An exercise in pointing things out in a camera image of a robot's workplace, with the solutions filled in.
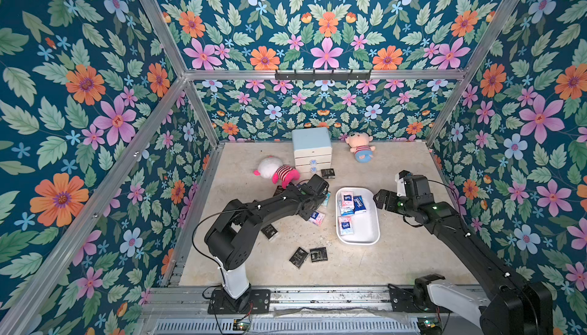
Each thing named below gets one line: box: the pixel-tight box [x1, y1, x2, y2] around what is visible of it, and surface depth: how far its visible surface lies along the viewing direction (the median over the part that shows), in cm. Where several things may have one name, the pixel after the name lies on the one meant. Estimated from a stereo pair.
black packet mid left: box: [260, 223, 279, 241], surface depth 89 cm
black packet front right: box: [309, 247, 328, 263], surface depth 84 cm
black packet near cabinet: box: [321, 168, 336, 179], surface depth 107 cm
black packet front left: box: [288, 247, 309, 269], surface depth 83 cm
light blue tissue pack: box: [337, 199, 354, 217], surface depth 93 cm
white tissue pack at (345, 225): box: [337, 215, 354, 236], surface depth 90 cm
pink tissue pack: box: [341, 191, 354, 206], surface depth 93 cm
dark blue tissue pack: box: [353, 195, 367, 215], surface depth 95 cm
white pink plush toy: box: [253, 156, 301, 189], surface depth 102 cm
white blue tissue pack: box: [308, 211, 325, 228], surface depth 92 cm
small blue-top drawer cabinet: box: [291, 126, 333, 173], surface depth 102 cm
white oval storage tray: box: [336, 186, 381, 246], surface depth 90 cm
